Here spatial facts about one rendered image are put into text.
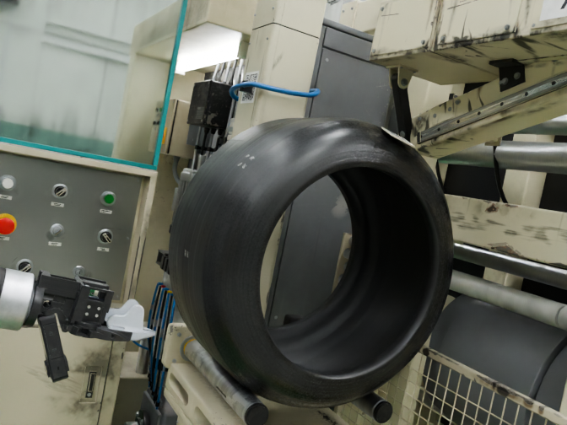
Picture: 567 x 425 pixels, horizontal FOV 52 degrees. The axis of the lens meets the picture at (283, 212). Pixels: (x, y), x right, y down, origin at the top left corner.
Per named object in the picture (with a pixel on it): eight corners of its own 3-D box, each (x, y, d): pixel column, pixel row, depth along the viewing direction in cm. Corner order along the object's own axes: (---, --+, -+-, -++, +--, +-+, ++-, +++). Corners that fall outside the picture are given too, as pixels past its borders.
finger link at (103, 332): (134, 335, 94) (80, 325, 90) (132, 344, 94) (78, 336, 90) (127, 326, 98) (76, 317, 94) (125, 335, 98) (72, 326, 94)
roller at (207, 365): (201, 356, 131) (181, 358, 129) (202, 336, 131) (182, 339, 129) (268, 427, 101) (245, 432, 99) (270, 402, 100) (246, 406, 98)
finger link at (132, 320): (168, 312, 98) (115, 302, 93) (157, 346, 98) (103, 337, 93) (162, 307, 100) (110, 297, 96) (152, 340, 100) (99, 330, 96)
